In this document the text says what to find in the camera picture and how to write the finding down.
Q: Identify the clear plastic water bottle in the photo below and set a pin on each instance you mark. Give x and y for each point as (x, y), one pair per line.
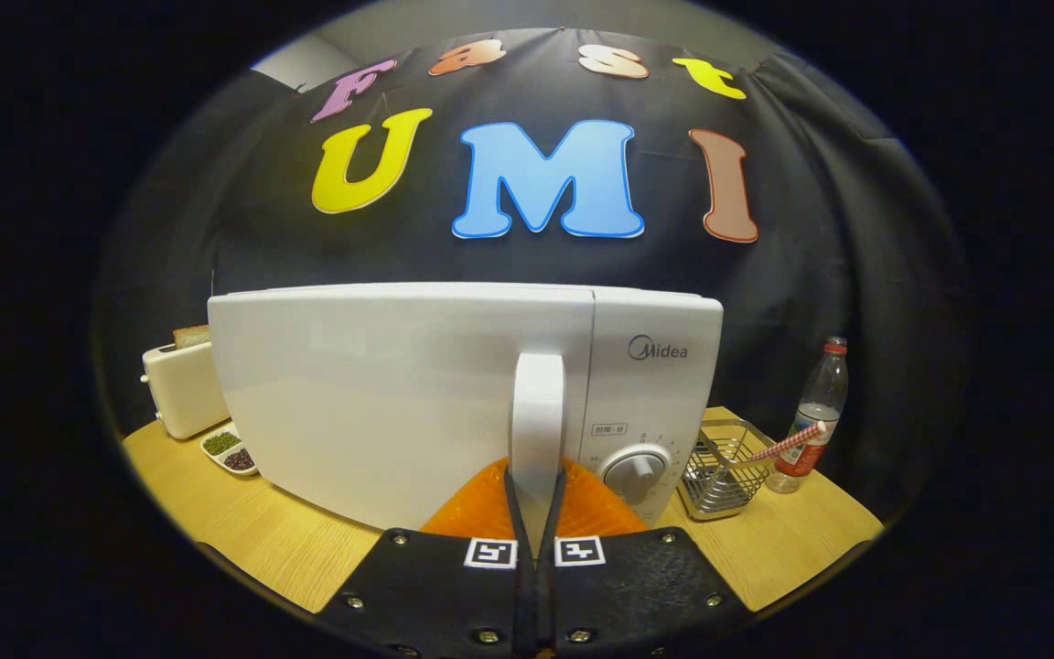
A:
(820, 394)

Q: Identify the white divided bean dish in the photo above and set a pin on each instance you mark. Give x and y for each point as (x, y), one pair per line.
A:
(230, 450)

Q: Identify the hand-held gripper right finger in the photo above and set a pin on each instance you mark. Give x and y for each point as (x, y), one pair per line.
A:
(637, 595)

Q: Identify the red white striped straw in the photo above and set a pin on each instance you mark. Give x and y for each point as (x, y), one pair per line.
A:
(788, 443)

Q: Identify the toast slice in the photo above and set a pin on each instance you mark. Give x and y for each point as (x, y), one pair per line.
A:
(192, 337)

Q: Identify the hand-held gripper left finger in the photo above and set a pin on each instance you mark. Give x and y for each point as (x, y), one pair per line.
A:
(435, 595)

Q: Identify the white toaster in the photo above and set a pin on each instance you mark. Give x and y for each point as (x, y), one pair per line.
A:
(184, 389)

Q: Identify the white microwave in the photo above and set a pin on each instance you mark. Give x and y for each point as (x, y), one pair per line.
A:
(353, 394)

